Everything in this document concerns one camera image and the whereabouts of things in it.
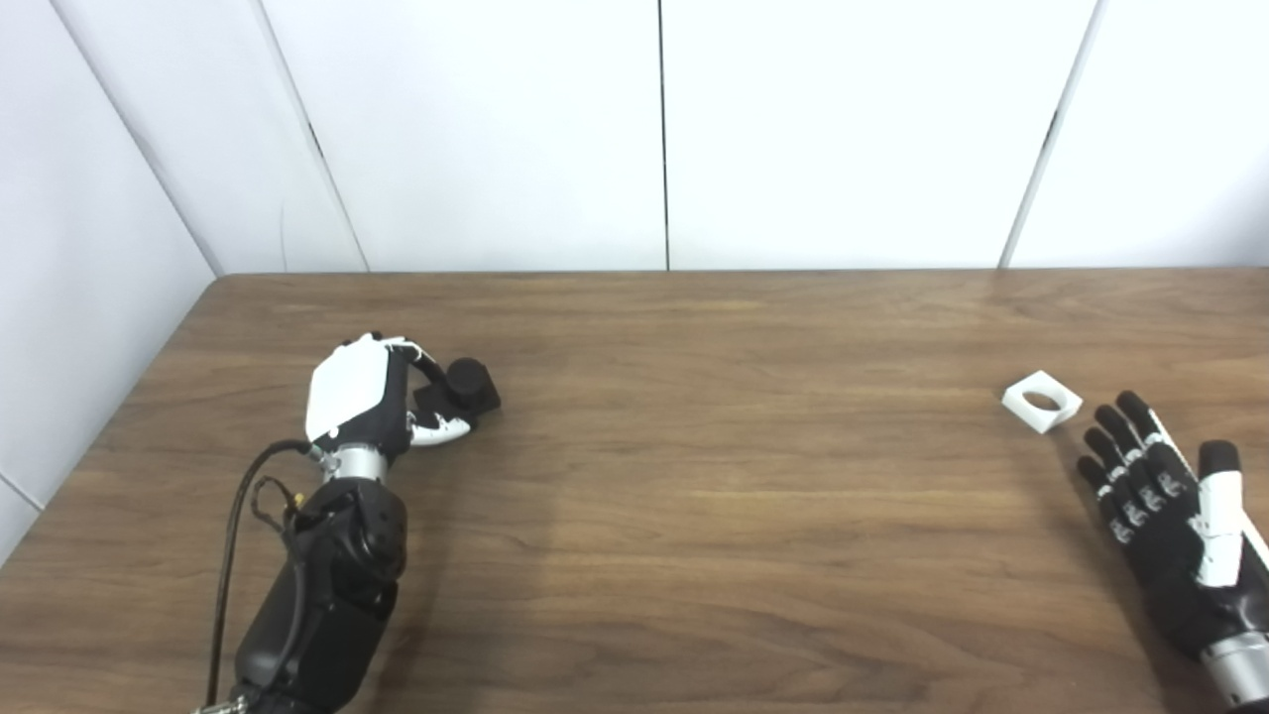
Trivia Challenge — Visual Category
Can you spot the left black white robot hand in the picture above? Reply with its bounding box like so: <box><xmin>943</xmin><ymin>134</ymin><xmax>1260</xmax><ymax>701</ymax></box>
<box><xmin>304</xmin><ymin>332</ymin><xmax>474</xmax><ymax>467</ymax></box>

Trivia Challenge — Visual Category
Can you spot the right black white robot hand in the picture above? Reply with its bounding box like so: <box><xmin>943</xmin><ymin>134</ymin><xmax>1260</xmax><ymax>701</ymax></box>
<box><xmin>1077</xmin><ymin>391</ymin><xmax>1269</xmax><ymax>660</ymax></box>

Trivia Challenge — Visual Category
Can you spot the black peg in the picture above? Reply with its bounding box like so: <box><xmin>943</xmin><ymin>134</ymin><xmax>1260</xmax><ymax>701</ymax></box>
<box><xmin>411</xmin><ymin>358</ymin><xmax>502</xmax><ymax>429</ymax></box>

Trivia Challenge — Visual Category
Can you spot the white square piece with hole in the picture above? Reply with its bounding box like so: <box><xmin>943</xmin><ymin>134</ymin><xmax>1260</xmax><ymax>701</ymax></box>
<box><xmin>1001</xmin><ymin>370</ymin><xmax>1084</xmax><ymax>435</ymax></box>

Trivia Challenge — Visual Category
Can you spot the thin black left wrist wire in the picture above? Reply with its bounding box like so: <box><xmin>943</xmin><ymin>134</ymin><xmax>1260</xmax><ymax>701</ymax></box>
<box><xmin>250</xmin><ymin>476</ymin><xmax>303</xmax><ymax>536</ymax></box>

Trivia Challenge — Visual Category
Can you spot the thick black left wrist cable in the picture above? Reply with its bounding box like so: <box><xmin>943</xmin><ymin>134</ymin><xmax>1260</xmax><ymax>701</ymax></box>
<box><xmin>203</xmin><ymin>439</ymin><xmax>320</xmax><ymax>714</ymax></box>

